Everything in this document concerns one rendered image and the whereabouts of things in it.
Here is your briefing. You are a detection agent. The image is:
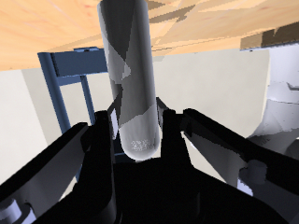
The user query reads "blue shelving unit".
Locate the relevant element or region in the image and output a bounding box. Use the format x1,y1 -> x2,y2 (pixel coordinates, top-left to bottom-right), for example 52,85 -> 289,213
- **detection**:
37,47 -> 134,163

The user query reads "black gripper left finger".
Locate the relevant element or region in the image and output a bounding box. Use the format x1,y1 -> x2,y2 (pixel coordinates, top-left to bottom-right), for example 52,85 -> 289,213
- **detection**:
0,102 -> 119,224

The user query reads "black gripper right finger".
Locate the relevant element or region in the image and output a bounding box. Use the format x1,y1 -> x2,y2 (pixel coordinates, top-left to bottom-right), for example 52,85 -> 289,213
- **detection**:
156,97 -> 299,224

